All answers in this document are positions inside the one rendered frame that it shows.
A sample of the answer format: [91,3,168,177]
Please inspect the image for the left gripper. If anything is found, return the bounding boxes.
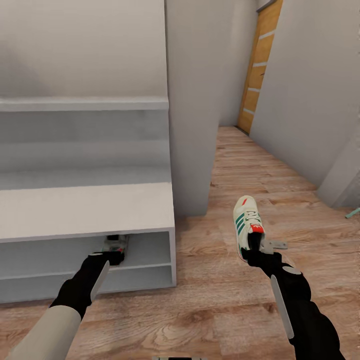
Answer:
[104,251,125,266]

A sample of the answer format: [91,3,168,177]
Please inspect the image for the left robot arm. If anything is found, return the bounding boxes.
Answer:
[4,239,127,360]

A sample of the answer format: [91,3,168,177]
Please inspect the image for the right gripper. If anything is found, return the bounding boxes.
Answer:
[241,247,282,273]

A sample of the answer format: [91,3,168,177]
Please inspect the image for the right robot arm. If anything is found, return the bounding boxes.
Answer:
[241,239,346,360]

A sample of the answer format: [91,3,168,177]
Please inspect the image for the gym shoe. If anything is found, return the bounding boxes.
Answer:
[233,195,267,263]
[104,234,129,254]

